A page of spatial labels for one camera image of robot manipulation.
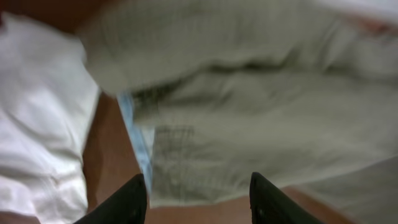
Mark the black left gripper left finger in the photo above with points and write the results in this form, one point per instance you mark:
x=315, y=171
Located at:
x=127, y=205

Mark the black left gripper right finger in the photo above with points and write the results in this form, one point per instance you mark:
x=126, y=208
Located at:
x=269, y=205

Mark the khaki beige shorts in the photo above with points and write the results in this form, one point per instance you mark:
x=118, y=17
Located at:
x=214, y=90

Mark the white crumpled cloth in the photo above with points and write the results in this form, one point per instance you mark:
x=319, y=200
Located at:
x=48, y=101

